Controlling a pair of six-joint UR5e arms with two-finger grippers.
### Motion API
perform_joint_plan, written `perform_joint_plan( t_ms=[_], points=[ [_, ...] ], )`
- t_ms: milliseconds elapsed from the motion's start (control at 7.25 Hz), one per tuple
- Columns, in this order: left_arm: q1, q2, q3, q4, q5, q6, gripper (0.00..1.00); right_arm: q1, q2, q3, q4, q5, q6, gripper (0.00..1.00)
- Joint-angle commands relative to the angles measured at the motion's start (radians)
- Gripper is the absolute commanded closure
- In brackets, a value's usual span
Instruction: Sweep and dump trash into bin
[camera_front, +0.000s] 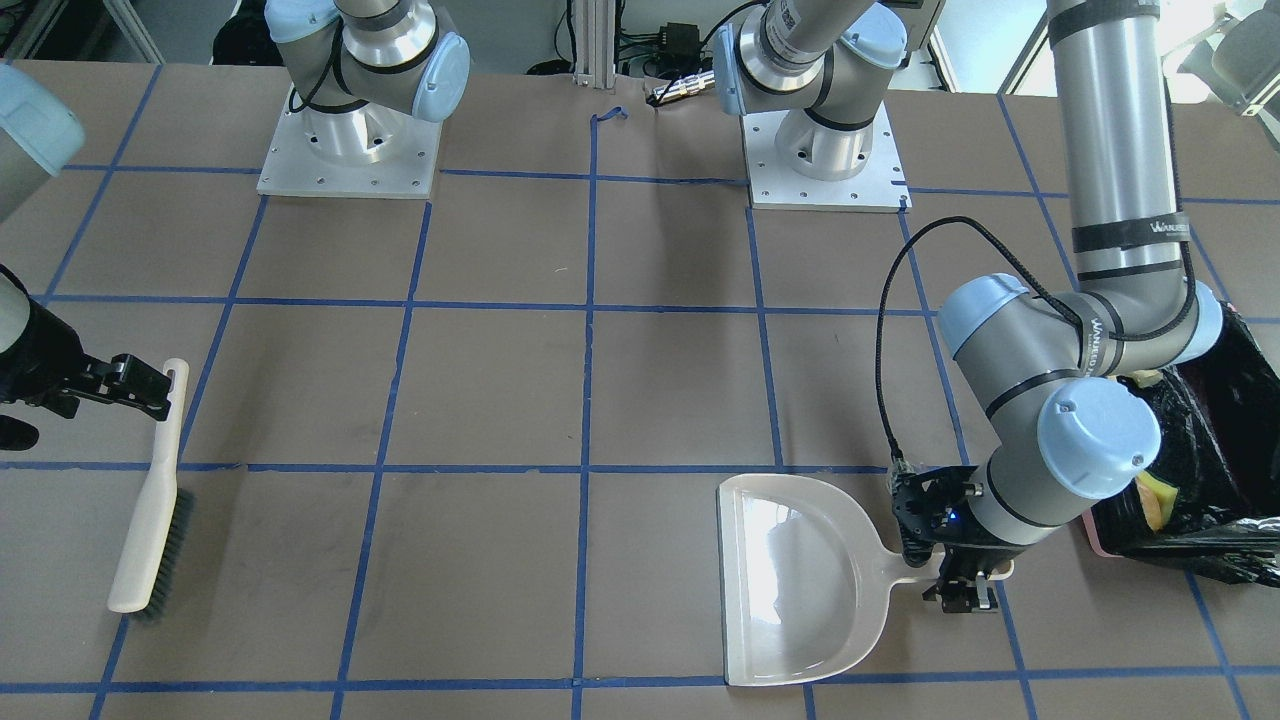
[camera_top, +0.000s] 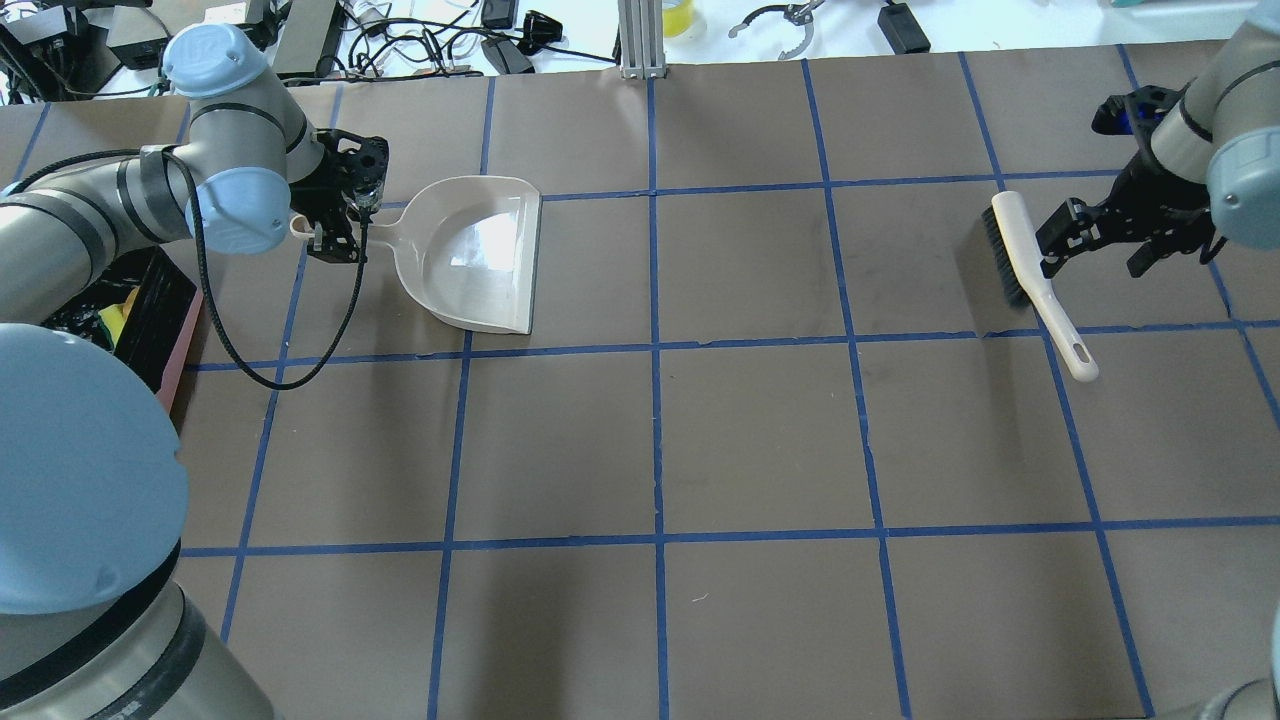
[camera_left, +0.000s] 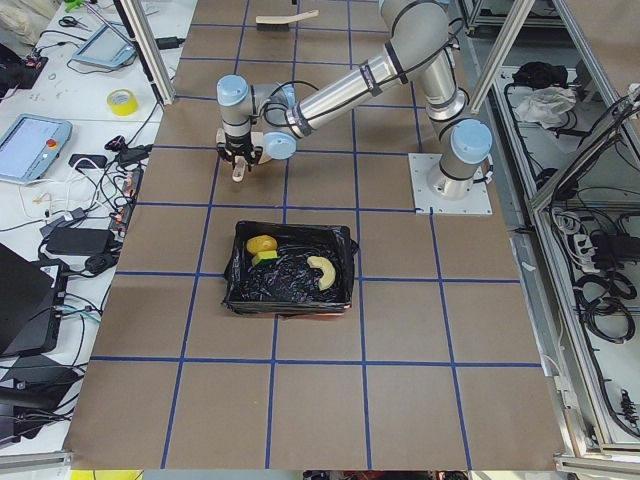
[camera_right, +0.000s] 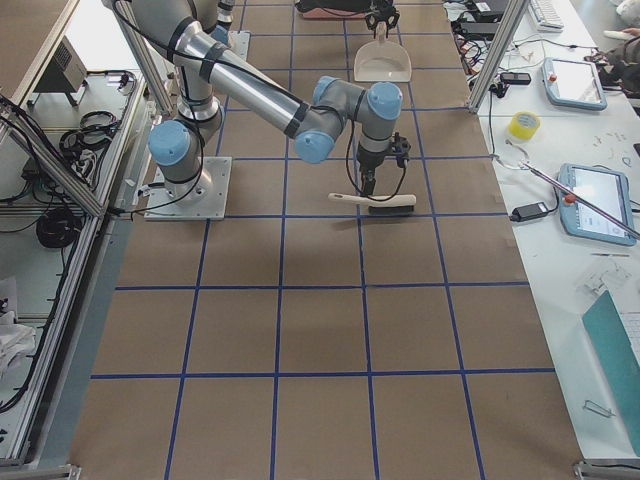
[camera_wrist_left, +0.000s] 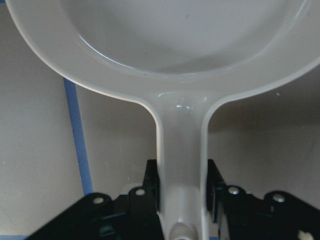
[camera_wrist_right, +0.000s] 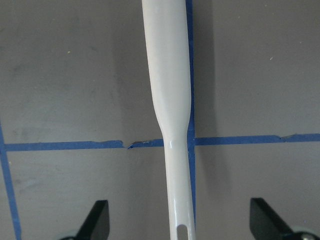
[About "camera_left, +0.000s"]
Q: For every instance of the blue teach pendant near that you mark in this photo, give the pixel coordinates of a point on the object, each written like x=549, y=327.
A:
x=30, y=146

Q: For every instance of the yellow tape roll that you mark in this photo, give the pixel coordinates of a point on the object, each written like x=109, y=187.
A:
x=122, y=102

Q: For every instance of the croissant piece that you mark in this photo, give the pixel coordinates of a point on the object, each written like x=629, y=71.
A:
x=328, y=272

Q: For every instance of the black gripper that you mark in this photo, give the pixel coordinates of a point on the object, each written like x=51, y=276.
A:
x=237, y=145

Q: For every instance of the aluminium frame post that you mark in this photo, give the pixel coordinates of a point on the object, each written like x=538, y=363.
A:
x=133, y=17

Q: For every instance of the blue teach pendant far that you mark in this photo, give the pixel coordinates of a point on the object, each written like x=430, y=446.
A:
x=106, y=48

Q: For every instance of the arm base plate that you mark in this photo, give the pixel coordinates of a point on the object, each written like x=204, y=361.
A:
x=435, y=193

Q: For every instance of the black power adapter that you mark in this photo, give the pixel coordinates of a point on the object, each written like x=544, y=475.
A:
x=80, y=241

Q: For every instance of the black lined trash bin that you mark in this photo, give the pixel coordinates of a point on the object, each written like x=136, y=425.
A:
x=288, y=286

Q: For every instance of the white crumpled cloth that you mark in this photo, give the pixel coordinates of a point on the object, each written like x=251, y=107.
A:
x=548, y=107

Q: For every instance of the golden bread roll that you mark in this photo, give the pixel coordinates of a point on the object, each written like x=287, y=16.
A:
x=261, y=243

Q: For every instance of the blue teach pendant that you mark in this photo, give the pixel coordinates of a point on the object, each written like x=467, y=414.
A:
x=30, y=146
x=106, y=48

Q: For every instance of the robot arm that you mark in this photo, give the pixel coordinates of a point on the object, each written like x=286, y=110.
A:
x=266, y=121

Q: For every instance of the beige hand brush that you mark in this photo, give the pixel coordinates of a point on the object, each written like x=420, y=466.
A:
x=282, y=22

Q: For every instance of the black laptop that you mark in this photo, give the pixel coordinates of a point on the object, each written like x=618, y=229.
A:
x=31, y=294

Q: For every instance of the yellow sponge piece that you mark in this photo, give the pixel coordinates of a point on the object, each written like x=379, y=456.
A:
x=264, y=257

